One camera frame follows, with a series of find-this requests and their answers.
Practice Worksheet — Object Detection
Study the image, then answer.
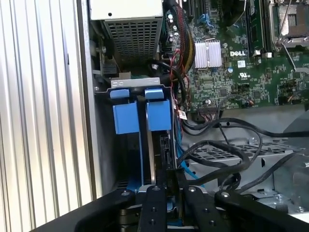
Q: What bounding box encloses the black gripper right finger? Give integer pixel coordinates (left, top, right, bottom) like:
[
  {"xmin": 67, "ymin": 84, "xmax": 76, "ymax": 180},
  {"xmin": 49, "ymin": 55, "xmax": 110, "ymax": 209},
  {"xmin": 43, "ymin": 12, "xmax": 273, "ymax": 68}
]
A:
[{"xmin": 182, "ymin": 185, "xmax": 309, "ymax": 232}]

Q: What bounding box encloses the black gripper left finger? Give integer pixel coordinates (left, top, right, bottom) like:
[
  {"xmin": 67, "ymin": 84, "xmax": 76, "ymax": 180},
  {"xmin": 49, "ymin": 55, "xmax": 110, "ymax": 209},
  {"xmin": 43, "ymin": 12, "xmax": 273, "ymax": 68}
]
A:
[{"xmin": 28, "ymin": 185, "xmax": 168, "ymax": 232}]

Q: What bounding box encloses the black disk wire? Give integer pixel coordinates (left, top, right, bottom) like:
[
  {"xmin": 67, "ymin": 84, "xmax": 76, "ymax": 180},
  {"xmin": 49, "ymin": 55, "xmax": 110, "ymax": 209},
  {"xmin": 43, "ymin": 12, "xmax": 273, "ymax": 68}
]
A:
[{"xmin": 166, "ymin": 142, "xmax": 251, "ymax": 194}]

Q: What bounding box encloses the hard disk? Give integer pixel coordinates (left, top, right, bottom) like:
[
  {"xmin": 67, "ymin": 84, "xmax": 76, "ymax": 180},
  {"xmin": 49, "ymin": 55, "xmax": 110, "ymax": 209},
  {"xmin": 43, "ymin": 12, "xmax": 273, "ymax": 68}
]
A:
[{"xmin": 110, "ymin": 88, "xmax": 181, "ymax": 194}]

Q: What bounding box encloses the grey disk bay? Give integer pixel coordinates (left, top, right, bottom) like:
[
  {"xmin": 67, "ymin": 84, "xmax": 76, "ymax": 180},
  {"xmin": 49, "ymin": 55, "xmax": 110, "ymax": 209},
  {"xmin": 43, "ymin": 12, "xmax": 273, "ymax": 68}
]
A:
[{"xmin": 95, "ymin": 77, "xmax": 174, "ymax": 194}]

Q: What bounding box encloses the grey open PC case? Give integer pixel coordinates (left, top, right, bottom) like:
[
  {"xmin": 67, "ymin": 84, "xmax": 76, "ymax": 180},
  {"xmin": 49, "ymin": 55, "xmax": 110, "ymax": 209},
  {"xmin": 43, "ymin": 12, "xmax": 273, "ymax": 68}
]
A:
[{"xmin": 77, "ymin": 0, "xmax": 309, "ymax": 218}]

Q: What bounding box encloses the green motherboard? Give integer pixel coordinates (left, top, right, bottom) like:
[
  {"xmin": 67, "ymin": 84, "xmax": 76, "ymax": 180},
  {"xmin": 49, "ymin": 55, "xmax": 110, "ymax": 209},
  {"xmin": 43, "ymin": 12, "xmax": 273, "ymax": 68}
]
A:
[{"xmin": 159, "ymin": 0, "xmax": 309, "ymax": 114}]

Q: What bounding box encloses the metal socket cover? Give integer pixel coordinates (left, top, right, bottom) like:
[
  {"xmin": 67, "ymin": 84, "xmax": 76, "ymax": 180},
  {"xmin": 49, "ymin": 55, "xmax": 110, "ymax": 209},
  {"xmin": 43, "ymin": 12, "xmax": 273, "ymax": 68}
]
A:
[{"xmin": 281, "ymin": 42, "xmax": 309, "ymax": 73}]

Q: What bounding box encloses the silver chipset heatsink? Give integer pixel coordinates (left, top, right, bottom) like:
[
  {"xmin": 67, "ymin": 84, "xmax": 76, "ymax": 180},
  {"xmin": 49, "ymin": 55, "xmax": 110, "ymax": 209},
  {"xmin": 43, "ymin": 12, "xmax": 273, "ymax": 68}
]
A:
[{"xmin": 195, "ymin": 41, "xmax": 222, "ymax": 69}]

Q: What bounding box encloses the silver power supply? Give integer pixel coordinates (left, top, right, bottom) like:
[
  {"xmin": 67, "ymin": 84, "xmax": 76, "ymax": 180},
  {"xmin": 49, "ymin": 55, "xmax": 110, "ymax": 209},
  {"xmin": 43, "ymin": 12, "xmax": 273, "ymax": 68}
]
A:
[{"xmin": 90, "ymin": 0, "xmax": 164, "ymax": 73}]

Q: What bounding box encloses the installed RAM stick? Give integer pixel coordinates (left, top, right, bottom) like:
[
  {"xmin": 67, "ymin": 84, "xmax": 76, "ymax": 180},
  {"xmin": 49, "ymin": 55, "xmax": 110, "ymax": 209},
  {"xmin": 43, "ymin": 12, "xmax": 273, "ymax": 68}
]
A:
[{"xmin": 246, "ymin": 0, "xmax": 265, "ymax": 57}]

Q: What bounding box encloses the thin locking lever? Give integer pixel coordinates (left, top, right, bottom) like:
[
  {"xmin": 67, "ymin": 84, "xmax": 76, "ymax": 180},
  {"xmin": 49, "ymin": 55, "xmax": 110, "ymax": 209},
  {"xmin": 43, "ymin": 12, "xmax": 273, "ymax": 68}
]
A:
[{"xmin": 276, "ymin": 0, "xmax": 292, "ymax": 46}]

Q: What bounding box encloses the CPU socket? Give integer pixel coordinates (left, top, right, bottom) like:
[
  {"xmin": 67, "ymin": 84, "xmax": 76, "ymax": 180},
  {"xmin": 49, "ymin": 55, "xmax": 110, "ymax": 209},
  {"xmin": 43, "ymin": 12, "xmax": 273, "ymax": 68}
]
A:
[{"xmin": 271, "ymin": 0, "xmax": 309, "ymax": 45}]

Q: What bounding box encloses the thick black cable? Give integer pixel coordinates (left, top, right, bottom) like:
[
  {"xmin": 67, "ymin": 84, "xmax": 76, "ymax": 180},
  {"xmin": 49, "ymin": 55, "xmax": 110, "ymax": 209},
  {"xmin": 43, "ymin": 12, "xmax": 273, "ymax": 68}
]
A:
[
  {"xmin": 182, "ymin": 117, "xmax": 309, "ymax": 138},
  {"xmin": 239, "ymin": 151, "xmax": 297, "ymax": 193}
]

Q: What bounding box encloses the blue disk wire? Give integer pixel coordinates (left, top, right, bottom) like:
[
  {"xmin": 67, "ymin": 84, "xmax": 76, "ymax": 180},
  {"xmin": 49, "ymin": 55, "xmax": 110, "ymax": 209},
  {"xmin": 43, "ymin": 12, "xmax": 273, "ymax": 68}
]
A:
[{"xmin": 175, "ymin": 116, "xmax": 205, "ymax": 188}]

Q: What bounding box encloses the black looped cable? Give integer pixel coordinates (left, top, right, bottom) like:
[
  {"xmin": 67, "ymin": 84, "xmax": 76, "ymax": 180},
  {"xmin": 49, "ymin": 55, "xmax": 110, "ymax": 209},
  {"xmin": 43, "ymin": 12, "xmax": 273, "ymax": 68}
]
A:
[{"xmin": 147, "ymin": 60, "xmax": 191, "ymax": 104}]

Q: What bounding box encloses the braided cable bundle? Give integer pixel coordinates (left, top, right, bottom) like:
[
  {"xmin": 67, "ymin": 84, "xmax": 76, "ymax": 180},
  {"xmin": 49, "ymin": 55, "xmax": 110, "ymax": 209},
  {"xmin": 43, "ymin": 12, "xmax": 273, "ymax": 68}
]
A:
[{"xmin": 172, "ymin": 4, "xmax": 196, "ymax": 73}]

